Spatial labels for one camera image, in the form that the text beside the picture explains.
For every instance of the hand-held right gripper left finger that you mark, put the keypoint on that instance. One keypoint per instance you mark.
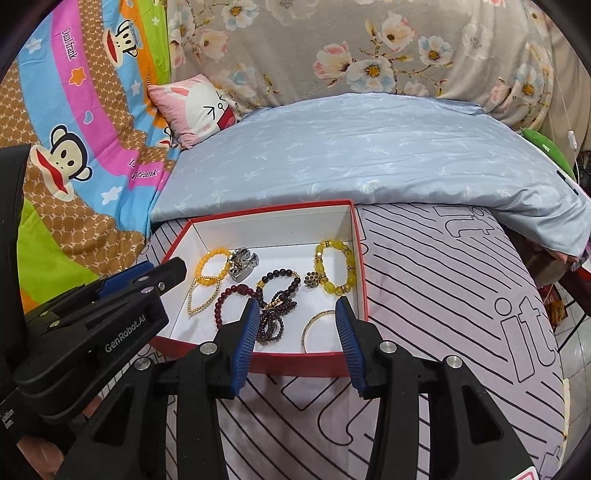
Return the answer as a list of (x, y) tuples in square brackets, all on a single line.
[(244, 344)]

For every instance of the gold bangle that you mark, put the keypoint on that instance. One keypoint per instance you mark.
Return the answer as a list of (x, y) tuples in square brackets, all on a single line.
[(310, 321)]

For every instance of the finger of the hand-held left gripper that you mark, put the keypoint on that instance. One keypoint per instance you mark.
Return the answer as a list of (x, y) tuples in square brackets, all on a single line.
[(124, 279), (115, 341)]

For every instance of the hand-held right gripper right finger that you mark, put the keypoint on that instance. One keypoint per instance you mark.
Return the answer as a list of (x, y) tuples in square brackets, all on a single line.
[(351, 350)]

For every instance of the silver metal trinket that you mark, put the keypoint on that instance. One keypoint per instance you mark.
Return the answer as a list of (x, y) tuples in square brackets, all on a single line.
[(242, 265)]

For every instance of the green cushion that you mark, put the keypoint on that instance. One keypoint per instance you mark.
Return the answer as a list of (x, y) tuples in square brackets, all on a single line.
[(542, 143)]

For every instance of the pink rabbit pillow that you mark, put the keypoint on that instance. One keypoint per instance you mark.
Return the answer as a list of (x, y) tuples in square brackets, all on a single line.
[(194, 108)]

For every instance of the grey floral blanket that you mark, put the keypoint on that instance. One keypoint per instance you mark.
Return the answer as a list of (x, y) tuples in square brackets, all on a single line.
[(300, 37)]

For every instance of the colourful monkey print blanket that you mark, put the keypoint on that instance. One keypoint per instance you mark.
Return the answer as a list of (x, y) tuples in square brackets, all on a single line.
[(92, 115)]

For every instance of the light blue pillow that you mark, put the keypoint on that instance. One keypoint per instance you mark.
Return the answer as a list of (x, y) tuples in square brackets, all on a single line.
[(369, 157)]

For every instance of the red cardboard box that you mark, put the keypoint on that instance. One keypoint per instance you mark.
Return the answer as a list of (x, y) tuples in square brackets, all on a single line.
[(277, 240)]

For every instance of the dark flower brooch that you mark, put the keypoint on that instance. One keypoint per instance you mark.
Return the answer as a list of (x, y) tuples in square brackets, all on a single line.
[(316, 279)]

